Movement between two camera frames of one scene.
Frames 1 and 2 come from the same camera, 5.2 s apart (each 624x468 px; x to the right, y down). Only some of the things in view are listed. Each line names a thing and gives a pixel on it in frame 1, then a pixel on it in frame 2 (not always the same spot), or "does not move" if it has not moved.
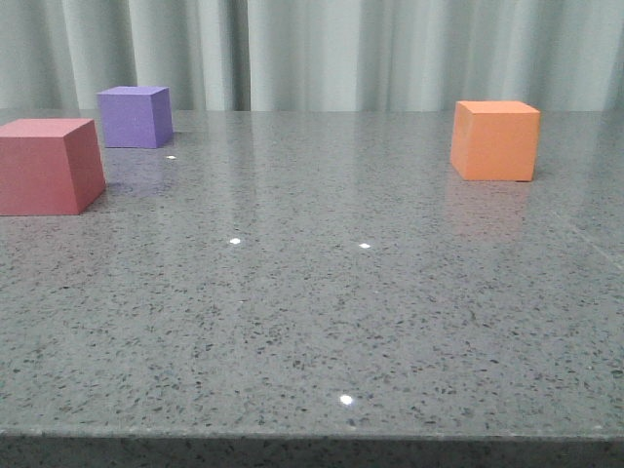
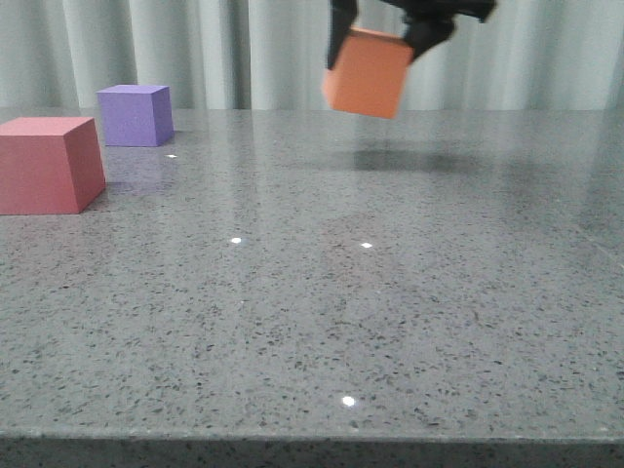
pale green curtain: x=567 y=56 does not move
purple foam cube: x=136 y=117 does not move
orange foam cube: x=495 y=140 to x=368 y=73
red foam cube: x=49 y=167 does not move
